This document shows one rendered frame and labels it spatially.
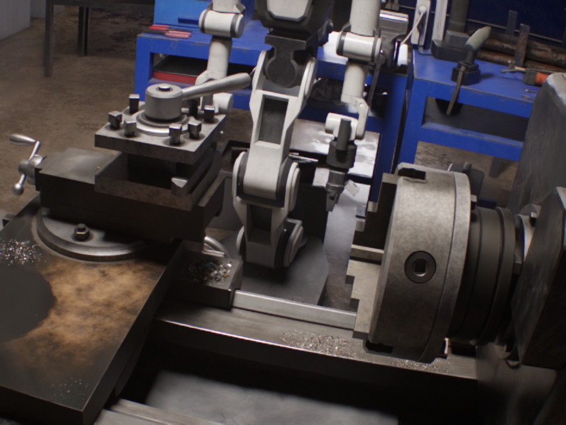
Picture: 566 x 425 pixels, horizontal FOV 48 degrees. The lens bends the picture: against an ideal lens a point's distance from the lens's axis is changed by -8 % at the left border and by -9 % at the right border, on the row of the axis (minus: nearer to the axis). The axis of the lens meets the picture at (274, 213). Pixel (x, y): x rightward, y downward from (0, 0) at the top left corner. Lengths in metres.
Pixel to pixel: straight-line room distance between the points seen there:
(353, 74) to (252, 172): 0.43
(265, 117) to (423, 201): 1.39
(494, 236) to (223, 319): 0.52
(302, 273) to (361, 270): 1.66
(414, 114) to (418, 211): 1.86
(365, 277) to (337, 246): 2.20
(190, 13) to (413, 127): 1.02
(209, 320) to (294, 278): 1.35
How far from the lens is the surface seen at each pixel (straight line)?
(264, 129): 2.16
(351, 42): 2.05
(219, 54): 2.18
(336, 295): 2.74
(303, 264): 2.58
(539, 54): 4.07
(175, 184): 1.01
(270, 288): 2.42
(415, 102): 2.62
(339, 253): 3.01
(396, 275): 0.77
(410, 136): 2.67
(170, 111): 1.07
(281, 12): 2.04
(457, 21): 7.75
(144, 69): 2.79
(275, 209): 2.18
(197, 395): 1.18
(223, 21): 2.14
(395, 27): 2.46
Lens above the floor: 1.54
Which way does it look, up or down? 28 degrees down
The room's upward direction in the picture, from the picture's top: 7 degrees clockwise
